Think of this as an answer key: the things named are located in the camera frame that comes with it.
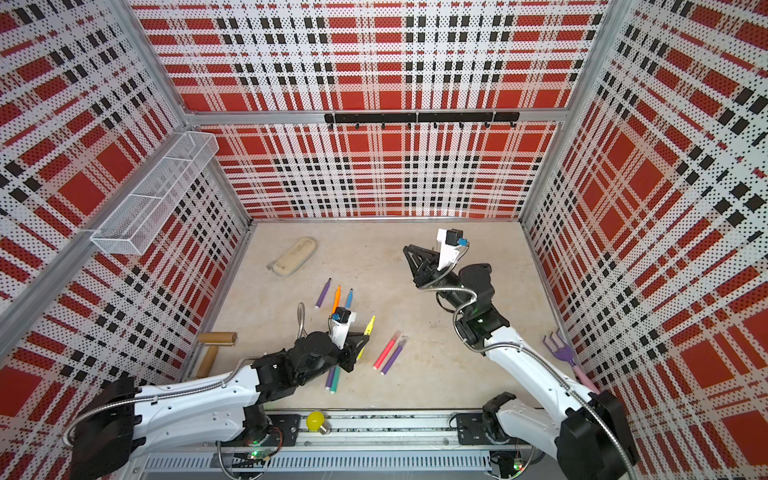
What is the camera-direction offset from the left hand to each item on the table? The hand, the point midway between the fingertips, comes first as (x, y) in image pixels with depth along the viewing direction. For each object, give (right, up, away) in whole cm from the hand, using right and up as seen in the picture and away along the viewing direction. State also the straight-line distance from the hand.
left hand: (367, 334), depth 79 cm
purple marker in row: (+7, -9, +7) cm, 13 cm away
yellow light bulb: (-12, -20, -5) cm, 24 cm away
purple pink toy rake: (+58, -7, +9) cm, 59 cm away
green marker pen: (-9, -13, +3) cm, 16 cm away
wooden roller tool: (-50, -6, +14) cm, 52 cm away
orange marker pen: (-12, +6, +19) cm, 24 cm away
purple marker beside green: (-11, -13, +3) cm, 17 cm away
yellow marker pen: (0, +1, -1) cm, 1 cm away
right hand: (+12, +24, -8) cm, 28 cm away
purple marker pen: (-17, +8, +20) cm, 28 cm away
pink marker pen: (+5, -7, +8) cm, 11 cm away
